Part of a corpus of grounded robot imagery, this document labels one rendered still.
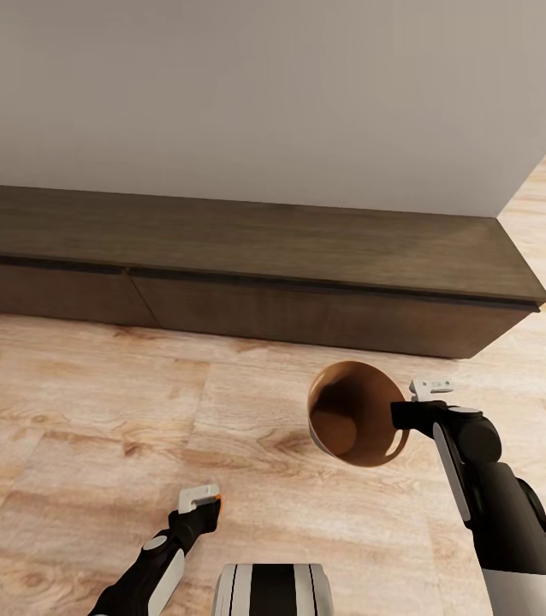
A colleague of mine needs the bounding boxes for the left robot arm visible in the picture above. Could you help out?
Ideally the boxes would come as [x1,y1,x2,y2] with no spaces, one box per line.
[88,484,222,616]

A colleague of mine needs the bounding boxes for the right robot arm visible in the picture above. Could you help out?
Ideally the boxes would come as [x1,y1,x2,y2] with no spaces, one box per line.
[390,377,546,616]

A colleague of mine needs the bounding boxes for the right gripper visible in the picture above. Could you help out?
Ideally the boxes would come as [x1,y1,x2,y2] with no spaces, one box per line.
[390,400,447,434]

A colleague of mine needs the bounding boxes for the robot trunk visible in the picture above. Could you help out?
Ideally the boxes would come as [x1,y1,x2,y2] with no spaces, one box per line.
[211,564,335,616]

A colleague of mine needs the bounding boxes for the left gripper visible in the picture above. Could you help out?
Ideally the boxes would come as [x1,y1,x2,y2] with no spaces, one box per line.
[168,499,222,545]

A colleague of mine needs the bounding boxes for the trash can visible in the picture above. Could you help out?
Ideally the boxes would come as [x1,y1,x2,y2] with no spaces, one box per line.
[307,360,411,468]

